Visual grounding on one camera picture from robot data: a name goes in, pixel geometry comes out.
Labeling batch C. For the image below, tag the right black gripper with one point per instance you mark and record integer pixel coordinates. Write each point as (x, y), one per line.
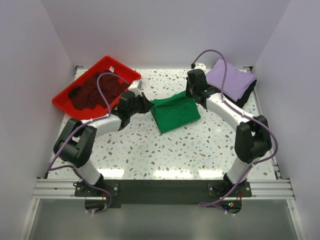
(187, 93)

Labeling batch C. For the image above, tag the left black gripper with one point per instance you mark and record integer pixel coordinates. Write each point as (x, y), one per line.
(146, 104)

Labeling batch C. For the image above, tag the green t shirt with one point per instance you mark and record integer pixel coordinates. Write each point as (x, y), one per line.
(174, 112)

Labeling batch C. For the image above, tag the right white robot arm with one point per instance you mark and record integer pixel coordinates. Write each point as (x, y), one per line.
(252, 138)

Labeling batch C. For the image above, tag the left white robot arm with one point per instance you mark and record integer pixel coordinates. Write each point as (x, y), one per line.
(75, 143)

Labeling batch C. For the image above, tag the folded lilac t shirt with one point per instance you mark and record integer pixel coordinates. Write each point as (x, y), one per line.
(236, 81)

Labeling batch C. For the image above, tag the white tag in bin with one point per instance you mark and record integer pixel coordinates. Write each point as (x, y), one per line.
(111, 69)

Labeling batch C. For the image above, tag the dark red t shirt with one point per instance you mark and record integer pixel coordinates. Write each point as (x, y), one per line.
(100, 90)

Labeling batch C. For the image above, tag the folded black t shirt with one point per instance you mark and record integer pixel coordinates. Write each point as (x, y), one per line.
(245, 97)

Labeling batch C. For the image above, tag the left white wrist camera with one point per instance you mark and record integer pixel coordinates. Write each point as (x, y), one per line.
(135, 85)

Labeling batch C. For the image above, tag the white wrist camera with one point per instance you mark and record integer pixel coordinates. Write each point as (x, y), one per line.
(198, 65)
(135, 85)

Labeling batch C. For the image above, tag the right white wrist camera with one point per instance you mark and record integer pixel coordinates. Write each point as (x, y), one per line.
(198, 65)

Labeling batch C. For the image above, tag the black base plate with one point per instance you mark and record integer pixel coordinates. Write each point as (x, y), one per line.
(157, 192)

